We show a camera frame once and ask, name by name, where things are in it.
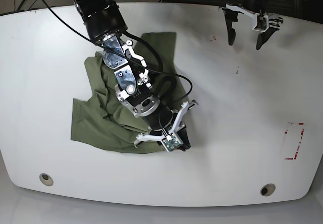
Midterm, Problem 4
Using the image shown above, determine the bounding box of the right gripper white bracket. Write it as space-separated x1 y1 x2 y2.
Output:
135 100 198 150

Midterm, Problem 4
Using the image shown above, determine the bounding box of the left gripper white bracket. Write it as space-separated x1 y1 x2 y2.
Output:
221 4 283 50

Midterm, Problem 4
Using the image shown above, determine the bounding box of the olive green t-shirt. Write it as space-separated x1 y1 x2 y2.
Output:
71 32 185 154

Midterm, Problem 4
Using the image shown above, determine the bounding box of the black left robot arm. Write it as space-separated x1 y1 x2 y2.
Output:
222 0 284 50

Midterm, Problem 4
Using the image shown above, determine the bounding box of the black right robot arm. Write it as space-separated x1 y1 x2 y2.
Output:
72 0 196 152

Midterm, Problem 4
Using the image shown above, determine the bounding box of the red tape rectangle marking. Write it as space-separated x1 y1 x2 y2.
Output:
281 122 305 160

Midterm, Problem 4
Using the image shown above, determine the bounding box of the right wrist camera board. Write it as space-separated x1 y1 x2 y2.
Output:
161 133 183 152

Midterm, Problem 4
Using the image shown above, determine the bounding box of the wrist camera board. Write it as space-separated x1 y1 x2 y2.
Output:
161 133 183 152
252 14 269 32

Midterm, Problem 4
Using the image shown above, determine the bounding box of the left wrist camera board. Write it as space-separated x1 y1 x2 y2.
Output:
252 14 269 32

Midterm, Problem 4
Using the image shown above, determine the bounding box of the right table cable grommet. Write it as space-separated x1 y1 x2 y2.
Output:
260 183 276 197

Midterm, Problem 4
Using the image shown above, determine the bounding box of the table cable grommet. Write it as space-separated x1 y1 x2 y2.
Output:
260 183 276 197
39 173 53 187

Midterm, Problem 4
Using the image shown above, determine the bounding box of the left table cable grommet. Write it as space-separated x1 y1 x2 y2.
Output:
39 173 53 187

